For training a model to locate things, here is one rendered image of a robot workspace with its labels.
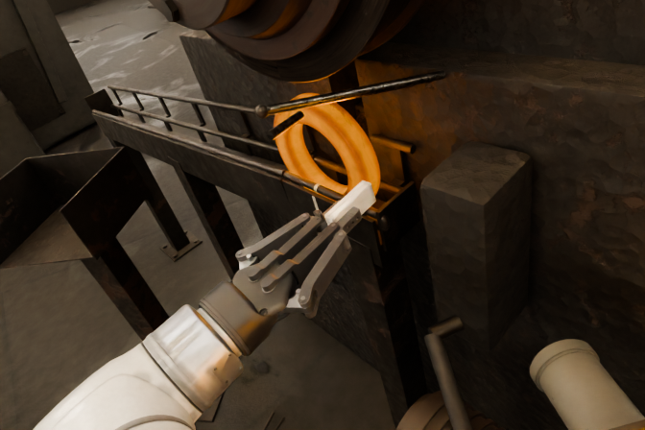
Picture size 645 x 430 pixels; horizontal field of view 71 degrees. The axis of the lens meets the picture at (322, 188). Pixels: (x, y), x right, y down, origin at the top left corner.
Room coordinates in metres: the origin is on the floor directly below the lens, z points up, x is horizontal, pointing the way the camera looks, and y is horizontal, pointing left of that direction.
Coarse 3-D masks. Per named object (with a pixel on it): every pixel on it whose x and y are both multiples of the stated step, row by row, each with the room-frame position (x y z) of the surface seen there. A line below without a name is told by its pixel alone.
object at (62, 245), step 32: (32, 160) 0.95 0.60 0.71; (64, 160) 0.92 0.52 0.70; (96, 160) 0.89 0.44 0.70; (128, 160) 0.85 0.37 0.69; (0, 192) 0.86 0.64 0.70; (32, 192) 0.92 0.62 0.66; (64, 192) 0.94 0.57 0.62; (96, 192) 0.75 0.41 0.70; (128, 192) 0.81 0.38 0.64; (0, 224) 0.83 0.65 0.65; (32, 224) 0.88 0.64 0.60; (64, 224) 0.85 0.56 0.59; (96, 224) 0.72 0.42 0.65; (0, 256) 0.79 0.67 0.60; (32, 256) 0.76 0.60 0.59; (64, 256) 0.71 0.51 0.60; (96, 256) 0.68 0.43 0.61; (128, 256) 0.82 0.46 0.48; (128, 288) 0.78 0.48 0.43; (128, 320) 0.79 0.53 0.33; (160, 320) 0.80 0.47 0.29
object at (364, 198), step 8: (368, 184) 0.44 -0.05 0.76; (360, 192) 0.43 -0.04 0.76; (368, 192) 0.43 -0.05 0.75; (352, 200) 0.42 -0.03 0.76; (360, 200) 0.43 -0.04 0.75; (368, 200) 0.43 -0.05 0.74; (344, 208) 0.41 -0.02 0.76; (360, 208) 0.42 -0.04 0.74; (368, 208) 0.43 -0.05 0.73; (336, 216) 0.40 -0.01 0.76
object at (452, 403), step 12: (444, 324) 0.33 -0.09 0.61; (456, 324) 0.33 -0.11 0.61; (432, 336) 0.32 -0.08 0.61; (444, 336) 0.32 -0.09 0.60; (432, 348) 0.31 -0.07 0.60; (444, 348) 0.31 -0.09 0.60; (432, 360) 0.30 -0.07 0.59; (444, 360) 0.30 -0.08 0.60; (444, 372) 0.28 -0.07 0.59; (444, 384) 0.27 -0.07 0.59; (456, 384) 0.27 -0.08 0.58; (444, 396) 0.26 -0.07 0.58; (456, 396) 0.26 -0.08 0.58; (456, 408) 0.25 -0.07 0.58; (456, 420) 0.24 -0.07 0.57; (468, 420) 0.24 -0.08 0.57
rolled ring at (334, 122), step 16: (304, 96) 0.56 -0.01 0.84; (288, 112) 0.57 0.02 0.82; (304, 112) 0.54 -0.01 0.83; (320, 112) 0.52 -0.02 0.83; (336, 112) 0.52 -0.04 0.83; (320, 128) 0.52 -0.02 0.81; (336, 128) 0.50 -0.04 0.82; (352, 128) 0.50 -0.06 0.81; (288, 144) 0.59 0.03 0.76; (304, 144) 0.61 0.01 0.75; (336, 144) 0.50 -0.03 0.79; (352, 144) 0.48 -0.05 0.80; (368, 144) 0.49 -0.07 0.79; (288, 160) 0.60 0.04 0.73; (304, 160) 0.60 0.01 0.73; (352, 160) 0.48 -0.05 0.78; (368, 160) 0.48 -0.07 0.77; (304, 176) 0.58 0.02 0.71; (320, 176) 0.58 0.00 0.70; (352, 176) 0.49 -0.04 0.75; (368, 176) 0.47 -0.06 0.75
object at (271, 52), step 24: (264, 0) 0.46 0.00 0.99; (288, 0) 0.43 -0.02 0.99; (312, 0) 0.43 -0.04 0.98; (336, 0) 0.40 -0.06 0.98; (216, 24) 0.55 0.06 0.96; (240, 24) 0.50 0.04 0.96; (264, 24) 0.47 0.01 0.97; (288, 24) 0.46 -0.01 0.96; (312, 24) 0.44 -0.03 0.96; (240, 48) 0.56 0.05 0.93; (264, 48) 0.52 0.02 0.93; (288, 48) 0.48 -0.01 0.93
